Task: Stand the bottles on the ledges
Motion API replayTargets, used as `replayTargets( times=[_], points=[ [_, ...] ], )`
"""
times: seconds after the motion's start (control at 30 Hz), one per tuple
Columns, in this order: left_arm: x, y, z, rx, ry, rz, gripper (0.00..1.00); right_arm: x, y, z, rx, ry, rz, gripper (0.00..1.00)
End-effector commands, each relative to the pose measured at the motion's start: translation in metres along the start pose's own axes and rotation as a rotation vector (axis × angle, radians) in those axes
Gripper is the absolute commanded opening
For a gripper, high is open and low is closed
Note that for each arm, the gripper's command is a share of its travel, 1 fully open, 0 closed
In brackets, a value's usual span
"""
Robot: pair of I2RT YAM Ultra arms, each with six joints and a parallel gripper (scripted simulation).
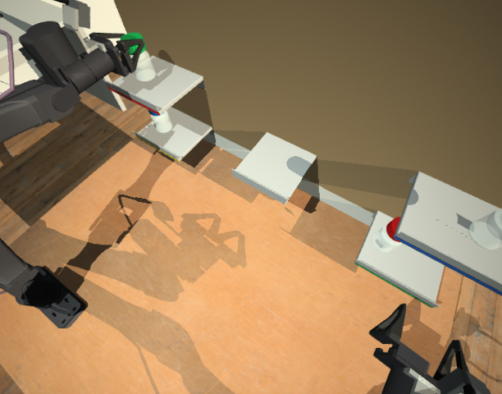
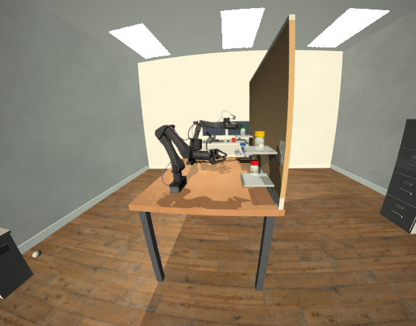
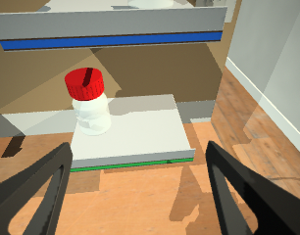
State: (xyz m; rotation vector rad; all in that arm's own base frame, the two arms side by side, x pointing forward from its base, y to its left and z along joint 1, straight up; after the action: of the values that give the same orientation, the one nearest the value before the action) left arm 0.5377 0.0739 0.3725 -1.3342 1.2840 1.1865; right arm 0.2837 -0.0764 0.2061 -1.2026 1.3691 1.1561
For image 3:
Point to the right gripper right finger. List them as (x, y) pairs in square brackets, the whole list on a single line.
[(277, 211)]

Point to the clear bottle with yellow cap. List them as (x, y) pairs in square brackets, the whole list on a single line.
[(150, 4)]

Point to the white bottle with red cap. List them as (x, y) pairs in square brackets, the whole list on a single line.
[(90, 104)]

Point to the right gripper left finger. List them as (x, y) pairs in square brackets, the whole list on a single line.
[(17, 190)]

